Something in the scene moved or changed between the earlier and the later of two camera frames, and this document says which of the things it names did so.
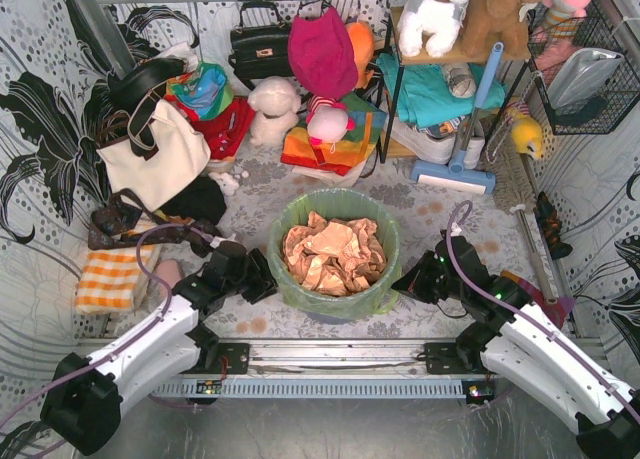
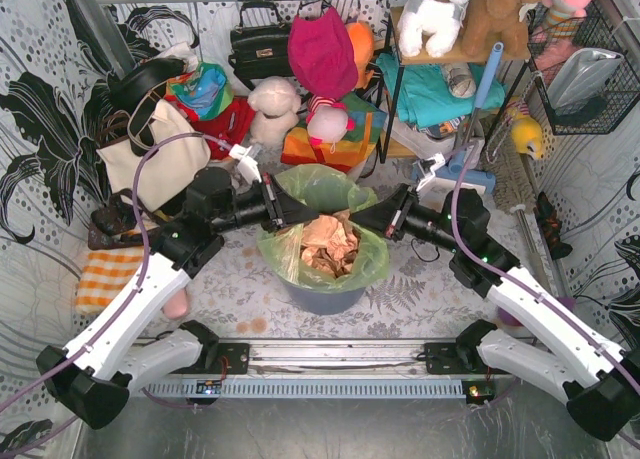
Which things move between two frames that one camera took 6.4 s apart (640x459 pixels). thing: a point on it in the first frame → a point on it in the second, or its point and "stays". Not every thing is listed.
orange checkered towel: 110,279 stays
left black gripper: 251,274 → 272,203
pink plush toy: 566,3 stays
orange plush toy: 361,35 stays
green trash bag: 334,205 → 324,190
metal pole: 550,299 stays
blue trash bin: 328,320 → 324,302
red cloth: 226,131 stays
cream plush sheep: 275,102 stays
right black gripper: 420,277 → 395,219
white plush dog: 436,9 stays
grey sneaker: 460,79 stays
